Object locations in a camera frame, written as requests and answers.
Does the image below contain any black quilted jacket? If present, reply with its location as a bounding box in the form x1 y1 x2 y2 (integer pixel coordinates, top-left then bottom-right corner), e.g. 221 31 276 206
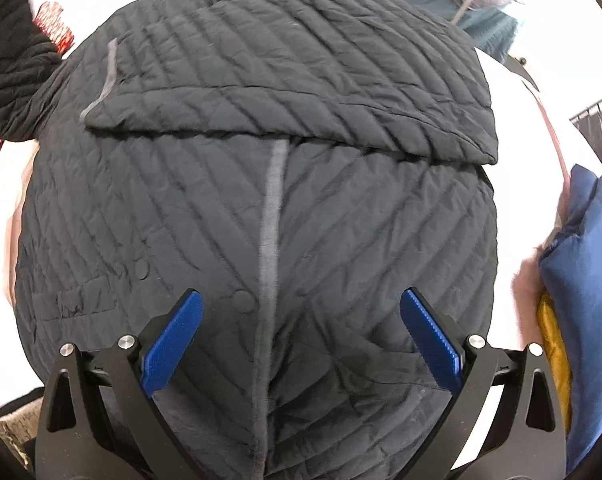
0 0 499 480

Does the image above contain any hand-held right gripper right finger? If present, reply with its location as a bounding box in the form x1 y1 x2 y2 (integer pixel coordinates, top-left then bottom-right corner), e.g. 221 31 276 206
400 287 568 480

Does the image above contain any navy blue cloth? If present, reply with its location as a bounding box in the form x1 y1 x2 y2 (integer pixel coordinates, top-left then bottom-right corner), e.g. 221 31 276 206
537 164 602 473

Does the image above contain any black round stool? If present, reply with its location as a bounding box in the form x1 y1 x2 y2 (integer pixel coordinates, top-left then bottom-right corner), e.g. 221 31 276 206
505 56 538 92

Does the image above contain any beige cloth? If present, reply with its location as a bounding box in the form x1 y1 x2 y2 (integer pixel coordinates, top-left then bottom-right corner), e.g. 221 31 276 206
0 402 44 466

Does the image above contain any black wire rack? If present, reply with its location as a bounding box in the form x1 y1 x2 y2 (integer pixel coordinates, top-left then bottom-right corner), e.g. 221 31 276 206
570 89 602 163

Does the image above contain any pink polka dot blanket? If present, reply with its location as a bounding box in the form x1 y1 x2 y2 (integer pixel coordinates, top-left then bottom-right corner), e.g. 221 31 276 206
0 0 576 466

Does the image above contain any bed with blue sheet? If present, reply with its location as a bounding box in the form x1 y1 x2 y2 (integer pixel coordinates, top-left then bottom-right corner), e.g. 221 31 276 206
301 0 520 58

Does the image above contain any yellow cloth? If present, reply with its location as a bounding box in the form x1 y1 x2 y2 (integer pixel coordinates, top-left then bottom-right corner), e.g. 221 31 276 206
535 291 572 423

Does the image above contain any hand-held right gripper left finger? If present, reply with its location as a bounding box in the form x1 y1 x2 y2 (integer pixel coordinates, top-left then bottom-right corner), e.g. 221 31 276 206
37 288 206 480

